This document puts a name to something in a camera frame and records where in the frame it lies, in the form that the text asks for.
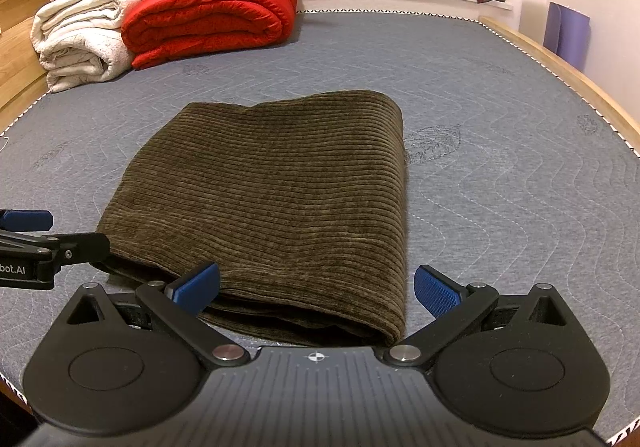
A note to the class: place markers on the grey quilted mattress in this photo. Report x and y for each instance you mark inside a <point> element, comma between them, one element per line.
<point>500,177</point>

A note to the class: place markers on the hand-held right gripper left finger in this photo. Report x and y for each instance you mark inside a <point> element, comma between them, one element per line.
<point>195,287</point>

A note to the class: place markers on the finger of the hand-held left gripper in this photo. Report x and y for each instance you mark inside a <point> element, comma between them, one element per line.
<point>82,247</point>
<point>25,220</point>

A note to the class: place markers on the folded white blanket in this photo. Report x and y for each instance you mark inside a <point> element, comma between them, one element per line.
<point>75,42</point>

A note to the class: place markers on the wooden bed frame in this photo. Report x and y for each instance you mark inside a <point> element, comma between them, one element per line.
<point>15,52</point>

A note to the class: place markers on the folded red quilt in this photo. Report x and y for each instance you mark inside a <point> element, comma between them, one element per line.
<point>210,12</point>

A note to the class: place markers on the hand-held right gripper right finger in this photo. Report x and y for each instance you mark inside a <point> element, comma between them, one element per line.
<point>440,292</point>

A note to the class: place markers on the purple yoga mat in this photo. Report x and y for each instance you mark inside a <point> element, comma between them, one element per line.
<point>570,37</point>

